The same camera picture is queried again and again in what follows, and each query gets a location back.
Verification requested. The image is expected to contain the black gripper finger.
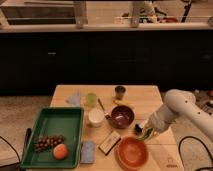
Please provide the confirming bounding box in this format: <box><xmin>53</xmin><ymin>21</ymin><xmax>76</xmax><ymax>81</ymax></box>
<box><xmin>134</xmin><ymin>124</ymin><xmax>143</xmax><ymax>134</ymax></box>

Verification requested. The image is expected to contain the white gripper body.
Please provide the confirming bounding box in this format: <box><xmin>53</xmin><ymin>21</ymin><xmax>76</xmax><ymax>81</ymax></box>
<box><xmin>147</xmin><ymin>105</ymin><xmax>177</xmax><ymax>133</ymax></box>

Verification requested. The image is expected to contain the light gripper finger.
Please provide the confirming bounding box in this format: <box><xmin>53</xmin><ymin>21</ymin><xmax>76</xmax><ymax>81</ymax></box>
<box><xmin>145</xmin><ymin>128</ymin><xmax>157</xmax><ymax>138</ymax></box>

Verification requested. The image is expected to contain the green pepper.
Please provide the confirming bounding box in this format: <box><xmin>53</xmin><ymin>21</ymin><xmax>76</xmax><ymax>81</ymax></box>
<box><xmin>138</xmin><ymin>128</ymin><xmax>153</xmax><ymax>141</ymax></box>

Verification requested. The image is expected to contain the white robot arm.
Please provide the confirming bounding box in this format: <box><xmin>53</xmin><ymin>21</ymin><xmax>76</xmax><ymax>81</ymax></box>
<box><xmin>134</xmin><ymin>89</ymin><xmax>213</xmax><ymax>142</ymax></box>

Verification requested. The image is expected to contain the dark purple bowl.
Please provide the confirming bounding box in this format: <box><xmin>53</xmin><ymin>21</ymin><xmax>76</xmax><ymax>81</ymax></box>
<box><xmin>110</xmin><ymin>105</ymin><xmax>135</xmax><ymax>129</ymax></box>

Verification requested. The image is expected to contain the orange-red bowl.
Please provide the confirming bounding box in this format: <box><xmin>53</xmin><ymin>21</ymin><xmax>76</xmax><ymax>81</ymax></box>
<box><xmin>115</xmin><ymin>136</ymin><xmax>149</xmax><ymax>171</ymax></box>

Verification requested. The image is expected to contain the yellow banana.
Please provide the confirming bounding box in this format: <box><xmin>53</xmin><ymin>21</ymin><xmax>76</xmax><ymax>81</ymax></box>
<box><xmin>113</xmin><ymin>99</ymin><xmax>134</xmax><ymax>109</ymax></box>

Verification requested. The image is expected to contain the small dark box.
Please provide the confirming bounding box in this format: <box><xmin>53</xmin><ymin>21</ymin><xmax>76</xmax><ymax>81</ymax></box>
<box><xmin>99</xmin><ymin>131</ymin><xmax>121</xmax><ymax>155</ymax></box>

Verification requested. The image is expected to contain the metal spoon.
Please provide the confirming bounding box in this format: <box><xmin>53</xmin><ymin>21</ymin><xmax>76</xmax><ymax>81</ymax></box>
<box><xmin>97</xmin><ymin>98</ymin><xmax>110</xmax><ymax>119</ymax></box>

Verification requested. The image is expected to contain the metal cup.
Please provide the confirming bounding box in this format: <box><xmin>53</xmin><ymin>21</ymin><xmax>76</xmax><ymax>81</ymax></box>
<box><xmin>115</xmin><ymin>85</ymin><xmax>126</xmax><ymax>100</ymax></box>

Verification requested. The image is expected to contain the white cup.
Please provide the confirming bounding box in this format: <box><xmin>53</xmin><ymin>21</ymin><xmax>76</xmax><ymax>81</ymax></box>
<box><xmin>88</xmin><ymin>108</ymin><xmax>104</xmax><ymax>127</ymax></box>

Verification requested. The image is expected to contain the green plastic cup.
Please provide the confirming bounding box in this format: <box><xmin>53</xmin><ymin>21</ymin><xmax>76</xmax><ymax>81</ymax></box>
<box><xmin>86</xmin><ymin>93</ymin><xmax>97</xmax><ymax>107</ymax></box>

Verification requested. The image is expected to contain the blue sponge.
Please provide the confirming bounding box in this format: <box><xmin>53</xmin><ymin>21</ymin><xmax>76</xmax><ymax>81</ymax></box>
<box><xmin>80</xmin><ymin>141</ymin><xmax>95</xmax><ymax>164</ymax></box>

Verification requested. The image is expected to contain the light blue cloth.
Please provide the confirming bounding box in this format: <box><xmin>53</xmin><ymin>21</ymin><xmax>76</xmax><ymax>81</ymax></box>
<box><xmin>66</xmin><ymin>92</ymin><xmax>81</xmax><ymax>107</ymax></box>

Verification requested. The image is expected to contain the orange peach fruit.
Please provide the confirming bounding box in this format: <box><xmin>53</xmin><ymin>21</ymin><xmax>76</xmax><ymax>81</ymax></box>
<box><xmin>53</xmin><ymin>144</ymin><xmax>68</xmax><ymax>160</ymax></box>

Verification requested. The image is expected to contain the green plastic tray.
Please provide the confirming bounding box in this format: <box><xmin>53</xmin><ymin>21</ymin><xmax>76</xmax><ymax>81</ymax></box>
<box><xmin>21</xmin><ymin>107</ymin><xmax>84</xmax><ymax>169</ymax></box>

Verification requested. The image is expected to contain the bunch of dark grapes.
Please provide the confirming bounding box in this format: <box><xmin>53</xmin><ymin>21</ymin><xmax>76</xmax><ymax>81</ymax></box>
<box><xmin>34</xmin><ymin>135</ymin><xmax>65</xmax><ymax>152</ymax></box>

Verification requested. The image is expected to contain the black cable right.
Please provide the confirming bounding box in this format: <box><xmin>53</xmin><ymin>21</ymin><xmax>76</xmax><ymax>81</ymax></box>
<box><xmin>177</xmin><ymin>135</ymin><xmax>213</xmax><ymax>171</ymax></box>

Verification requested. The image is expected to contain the black cable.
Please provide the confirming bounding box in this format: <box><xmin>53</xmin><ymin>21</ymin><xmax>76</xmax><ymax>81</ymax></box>
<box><xmin>177</xmin><ymin>135</ymin><xmax>213</xmax><ymax>171</ymax></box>
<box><xmin>0</xmin><ymin>135</ymin><xmax>23</xmax><ymax>168</ymax></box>

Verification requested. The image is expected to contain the black handled tool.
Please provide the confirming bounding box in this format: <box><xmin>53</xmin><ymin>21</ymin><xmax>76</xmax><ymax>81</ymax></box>
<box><xmin>23</xmin><ymin>128</ymin><xmax>32</xmax><ymax>154</ymax></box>

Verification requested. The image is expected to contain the black cable left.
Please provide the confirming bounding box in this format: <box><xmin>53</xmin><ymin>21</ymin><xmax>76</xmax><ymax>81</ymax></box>
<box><xmin>0</xmin><ymin>135</ymin><xmax>23</xmax><ymax>168</ymax></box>

